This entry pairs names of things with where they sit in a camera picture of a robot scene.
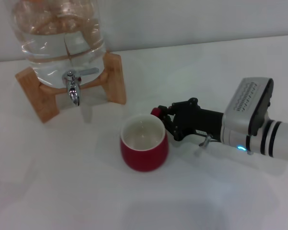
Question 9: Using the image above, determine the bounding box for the chrome faucet tap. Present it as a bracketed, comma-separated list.
[61, 67, 99, 106]

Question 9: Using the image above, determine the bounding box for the clear glass water dispenser jar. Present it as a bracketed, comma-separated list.
[6, 0, 107, 89]

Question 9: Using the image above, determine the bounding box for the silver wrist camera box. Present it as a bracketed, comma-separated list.
[224, 77, 274, 136]

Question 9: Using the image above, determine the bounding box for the red cup with white inside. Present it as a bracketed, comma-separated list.
[120, 107, 170, 172]

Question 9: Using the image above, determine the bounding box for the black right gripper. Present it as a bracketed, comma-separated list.
[157, 97, 224, 142]

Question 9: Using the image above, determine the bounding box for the wooden dispenser stand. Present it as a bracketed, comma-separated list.
[14, 52, 127, 124]

